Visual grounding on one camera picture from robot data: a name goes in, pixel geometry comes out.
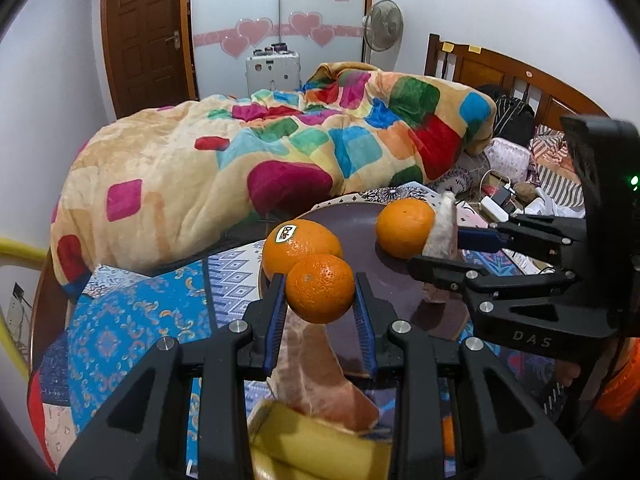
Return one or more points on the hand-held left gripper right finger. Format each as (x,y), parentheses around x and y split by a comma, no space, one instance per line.
(364,330)

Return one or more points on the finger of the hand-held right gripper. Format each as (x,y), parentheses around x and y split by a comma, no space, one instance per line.
(440,272)
(480,238)

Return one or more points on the standing fan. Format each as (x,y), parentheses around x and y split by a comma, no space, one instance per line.
(382,25)

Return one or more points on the yellow rind pomelo piece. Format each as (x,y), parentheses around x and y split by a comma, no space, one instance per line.
(300,450)

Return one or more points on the striped cloth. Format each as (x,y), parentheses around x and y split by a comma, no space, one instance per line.
(555,165)

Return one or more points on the dark round plate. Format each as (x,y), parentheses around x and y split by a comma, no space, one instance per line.
(350,240)

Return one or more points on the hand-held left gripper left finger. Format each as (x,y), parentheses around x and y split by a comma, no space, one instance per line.
(277,320)

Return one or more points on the wooden headboard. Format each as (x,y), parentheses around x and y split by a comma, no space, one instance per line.
(500,75)

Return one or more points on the black bag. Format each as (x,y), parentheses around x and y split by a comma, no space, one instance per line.
(510,115)

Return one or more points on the white charger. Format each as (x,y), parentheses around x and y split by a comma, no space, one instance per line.
(495,205)

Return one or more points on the peeled pomelo wedge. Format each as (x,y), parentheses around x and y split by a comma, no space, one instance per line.
(445,230)
(310,375)

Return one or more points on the large orange with sticker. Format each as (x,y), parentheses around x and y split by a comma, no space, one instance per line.
(300,250)

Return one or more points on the colourful patchwork blanket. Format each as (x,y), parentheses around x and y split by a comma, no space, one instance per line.
(175,175)

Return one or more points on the yellow pipe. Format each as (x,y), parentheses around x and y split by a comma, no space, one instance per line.
(15,250)

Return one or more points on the brown wooden door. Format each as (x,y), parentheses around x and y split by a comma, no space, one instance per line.
(142,45)

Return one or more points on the round orange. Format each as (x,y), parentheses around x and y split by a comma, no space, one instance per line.
(405,227)
(448,435)

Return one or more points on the wardrobe with heart stickers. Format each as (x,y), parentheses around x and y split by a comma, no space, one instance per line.
(310,0)

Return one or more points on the small orange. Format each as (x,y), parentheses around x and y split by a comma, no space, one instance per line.
(320,287)

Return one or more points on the pink patterned pillow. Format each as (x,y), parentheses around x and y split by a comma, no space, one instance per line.
(507,157)

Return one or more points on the blue patterned cloth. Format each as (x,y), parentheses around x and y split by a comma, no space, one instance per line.
(125,320)

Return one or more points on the wall socket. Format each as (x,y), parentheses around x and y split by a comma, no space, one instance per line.
(17,292)

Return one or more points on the grey patterned pillow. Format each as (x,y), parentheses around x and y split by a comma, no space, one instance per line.
(460,175)

